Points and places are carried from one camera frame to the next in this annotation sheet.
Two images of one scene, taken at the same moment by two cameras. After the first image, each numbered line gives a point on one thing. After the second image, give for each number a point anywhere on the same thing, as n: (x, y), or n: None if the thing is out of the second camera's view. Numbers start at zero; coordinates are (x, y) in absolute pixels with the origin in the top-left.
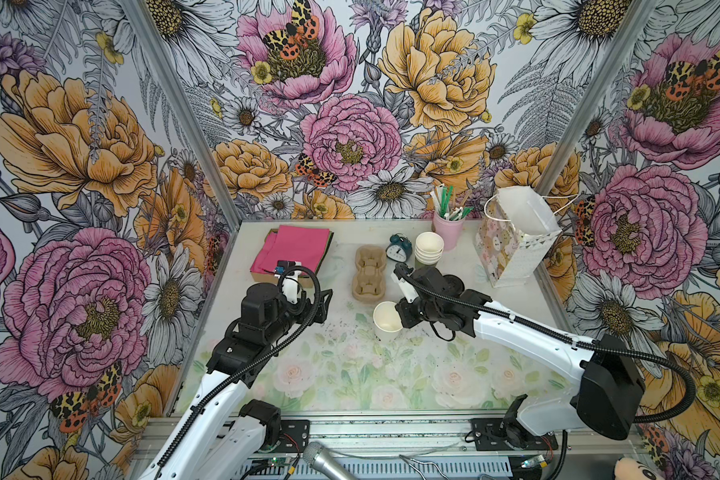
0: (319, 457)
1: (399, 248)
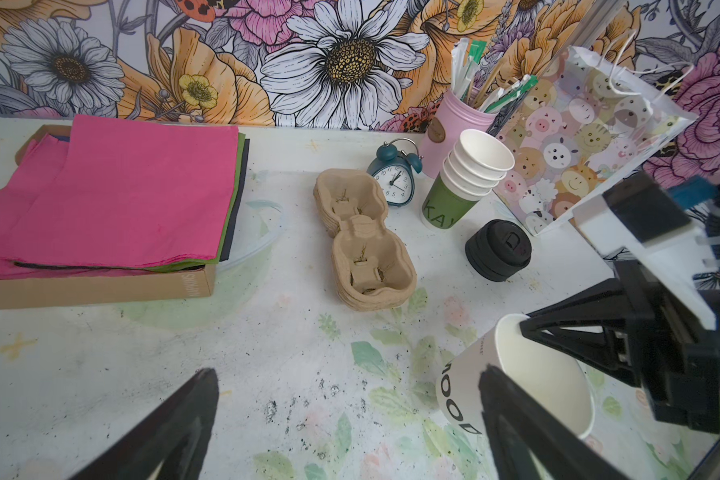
0: None
1: (393, 167)
